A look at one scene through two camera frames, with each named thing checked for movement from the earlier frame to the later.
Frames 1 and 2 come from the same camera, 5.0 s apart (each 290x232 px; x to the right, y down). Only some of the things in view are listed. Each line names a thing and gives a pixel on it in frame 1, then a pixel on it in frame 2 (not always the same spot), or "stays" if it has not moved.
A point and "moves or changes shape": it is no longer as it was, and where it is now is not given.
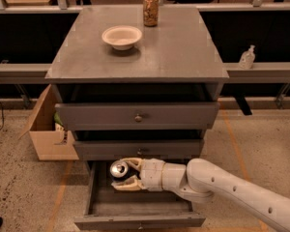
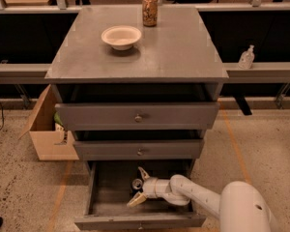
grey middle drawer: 120,149 stays
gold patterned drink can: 151,10 stays
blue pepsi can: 121,171 moves or changes shape
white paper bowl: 122,37 stays
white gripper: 152,173 → 151,188
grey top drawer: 135,116 stays
